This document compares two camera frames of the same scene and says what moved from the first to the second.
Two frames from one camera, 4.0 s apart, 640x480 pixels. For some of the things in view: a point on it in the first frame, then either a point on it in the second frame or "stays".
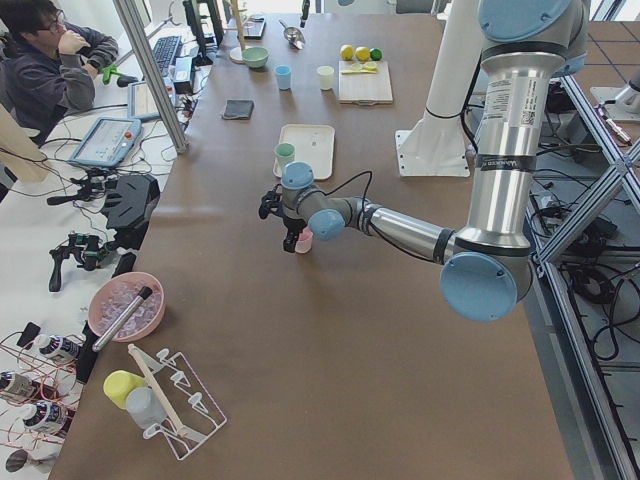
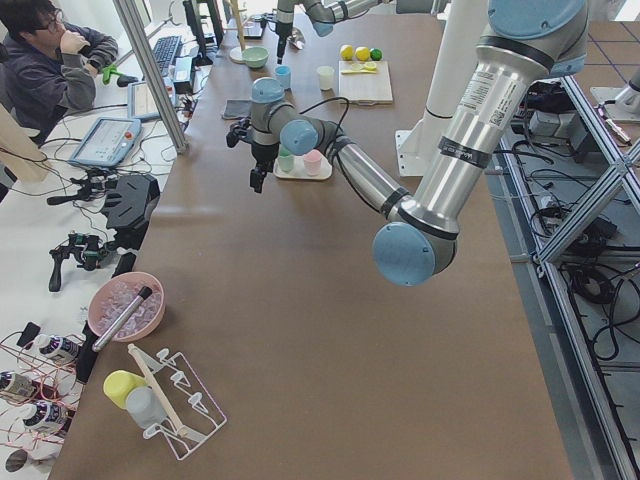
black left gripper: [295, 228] to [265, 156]
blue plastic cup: [284, 77] stays
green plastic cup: [284, 154] stays
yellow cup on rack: [118, 385] stays
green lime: [375, 54] stays
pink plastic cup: [304, 241] to [312, 161]
